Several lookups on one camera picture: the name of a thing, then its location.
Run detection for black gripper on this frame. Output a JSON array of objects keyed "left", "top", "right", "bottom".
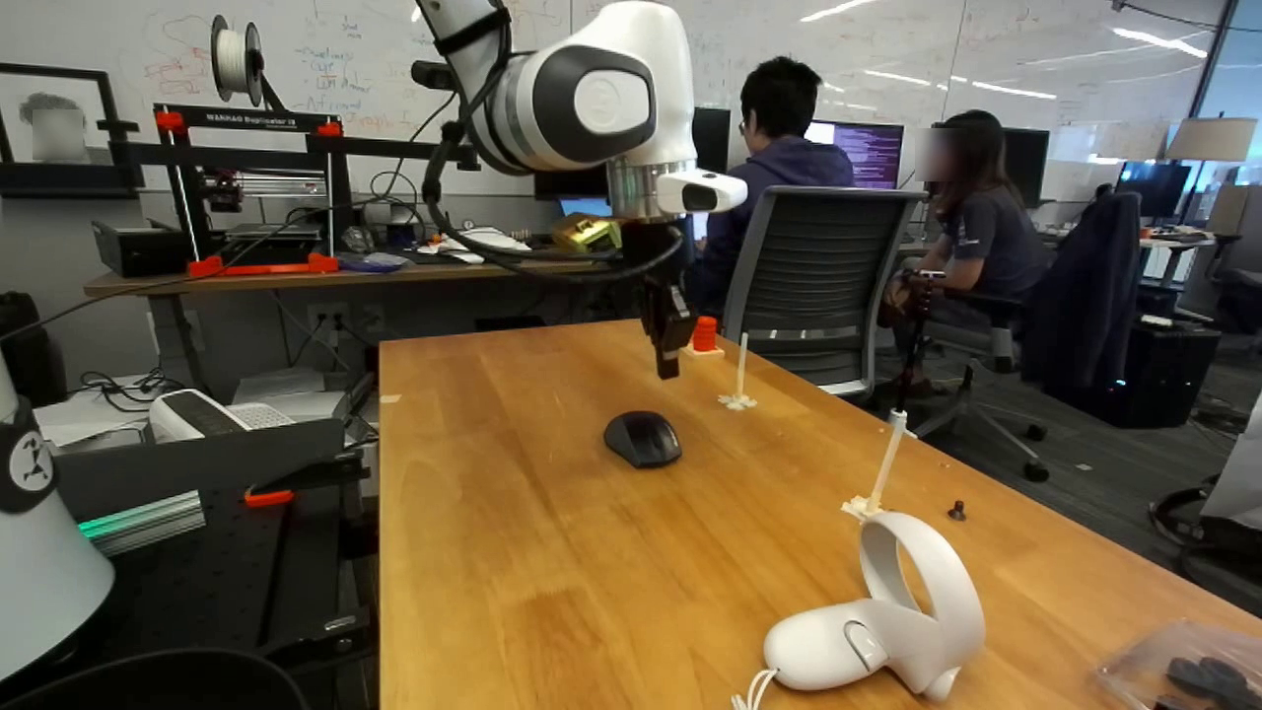
[{"left": 621, "top": 220, "right": 695, "bottom": 379}]

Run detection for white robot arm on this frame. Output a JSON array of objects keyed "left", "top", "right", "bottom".
[{"left": 415, "top": 0, "right": 750, "bottom": 379}]

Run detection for black computer mouse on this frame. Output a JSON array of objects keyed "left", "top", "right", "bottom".
[{"left": 603, "top": 410, "right": 682, "bottom": 467}]

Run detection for colourful toy blocks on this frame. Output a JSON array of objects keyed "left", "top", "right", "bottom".
[{"left": 690, "top": 314, "right": 720, "bottom": 353}]

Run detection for white zip tie far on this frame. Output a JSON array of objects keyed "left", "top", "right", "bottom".
[{"left": 720, "top": 329, "right": 757, "bottom": 410}]

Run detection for white zip tie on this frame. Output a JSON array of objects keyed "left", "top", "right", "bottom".
[
  {"left": 841, "top": 410, "right": 908, "bottom": 520},
  {"left": 720, "top": 329, "right": 757, "bottom": 410}
]

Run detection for grey mesh office chair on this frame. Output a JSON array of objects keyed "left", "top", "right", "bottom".
[{"left": 720, "top": 186, "right": 918, "bottom": 395}]

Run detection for open laptop blue screen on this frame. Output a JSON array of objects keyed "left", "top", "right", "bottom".
[{"left": 557, "top": 197, "right": 609, "bottom": 220}]

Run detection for white zip tie near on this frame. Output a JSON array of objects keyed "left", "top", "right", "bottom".
[{"left": 841, "top": 410, "right": 908, "bottom": 520}]

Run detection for person in purple hoodie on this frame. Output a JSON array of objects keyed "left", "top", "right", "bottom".
[{"left": 687, "top": 56, "right": 851, "bottom": 314}]

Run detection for purple screen monitor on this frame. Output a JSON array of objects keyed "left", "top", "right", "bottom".
[{"left": 804, "top": 123, "right": 901, "bottom": 187}]

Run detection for wooden back desk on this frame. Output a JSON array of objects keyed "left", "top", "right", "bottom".
[{"left": 88, "top": 253, "right": 648, "bottom": 370}]

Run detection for white VR controller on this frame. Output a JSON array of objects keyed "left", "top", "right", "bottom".
[{"left": 729, "top": 512, "right": 987, "bottom": 710}]

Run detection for person with long hair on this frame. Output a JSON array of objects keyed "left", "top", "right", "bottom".
[{"left": 886, "top": 111, "right": 1046, "bottom": 329}]

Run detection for dark office chair with jacket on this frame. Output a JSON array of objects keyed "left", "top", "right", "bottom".
[{"left": 1021, "top": 187, "right": 1219, "bottom": 429}]

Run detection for red black 3D printer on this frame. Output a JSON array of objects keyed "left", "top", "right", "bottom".
[{"left": 94, "top": 98, "right": 485, "bottom": 285}]

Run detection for white filament spool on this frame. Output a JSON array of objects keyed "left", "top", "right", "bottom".
[{"left": 209, "top": 14, "right": 262, "bottom": 102}]

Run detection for clear plastic bag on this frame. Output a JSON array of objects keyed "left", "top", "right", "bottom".
[{"left": 1096, "top": 623, "right": 1262, "bottom": 710}]

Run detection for white lamp shade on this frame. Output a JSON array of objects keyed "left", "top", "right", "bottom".
[{"left": 1168, "top": 119, "right": 1258, "bottom": 161}]

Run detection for white megaphone cone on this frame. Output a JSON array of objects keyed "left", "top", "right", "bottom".
[{"left": 0, "top": 357, "right": 114, "bottom": 682}]

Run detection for framed portrait picture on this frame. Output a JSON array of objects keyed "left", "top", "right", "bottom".
[{"left": 0, "top": 63, "right": 136, "bottom": 197}]

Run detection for black camera on stand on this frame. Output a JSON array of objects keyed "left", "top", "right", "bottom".
[{"left": 411, "top": 57, "right": 457, "bottom": 93}]

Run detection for orange handled tool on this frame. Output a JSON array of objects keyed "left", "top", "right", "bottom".
[{"left": 241, "top": 487, "right": 295, "bottom": 512}]

